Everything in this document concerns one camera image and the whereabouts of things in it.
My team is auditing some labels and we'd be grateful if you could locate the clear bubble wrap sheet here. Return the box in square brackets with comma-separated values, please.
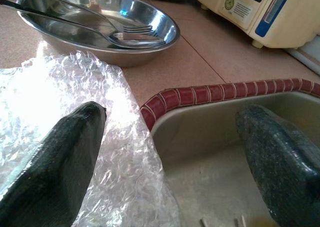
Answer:
[0, 50, 181, 227]

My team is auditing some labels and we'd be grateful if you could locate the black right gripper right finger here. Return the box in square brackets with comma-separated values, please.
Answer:
[234, 104, 320, 227]

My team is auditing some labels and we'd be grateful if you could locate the cream water ionizer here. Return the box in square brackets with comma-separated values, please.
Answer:
[191, 0, 320, 49]

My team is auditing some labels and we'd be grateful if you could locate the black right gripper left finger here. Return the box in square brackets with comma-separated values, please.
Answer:
[0, 101, 108, 227]

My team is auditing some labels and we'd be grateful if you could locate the shallow steel dish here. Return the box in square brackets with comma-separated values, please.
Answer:
[16, 0, 181, 68]

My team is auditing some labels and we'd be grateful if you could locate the long white counter hose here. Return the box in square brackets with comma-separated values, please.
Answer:
[284, 38, 320, 76]

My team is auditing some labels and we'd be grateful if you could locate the steel spoon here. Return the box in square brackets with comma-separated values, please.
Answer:
[0, 0, 167, 50]

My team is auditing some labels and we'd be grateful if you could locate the large steel sink basin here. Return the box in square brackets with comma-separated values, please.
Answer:
[149, 91, 320, 227]

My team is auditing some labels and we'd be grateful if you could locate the steel fork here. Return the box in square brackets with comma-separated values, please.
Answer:
[23, 0, 154, 35]

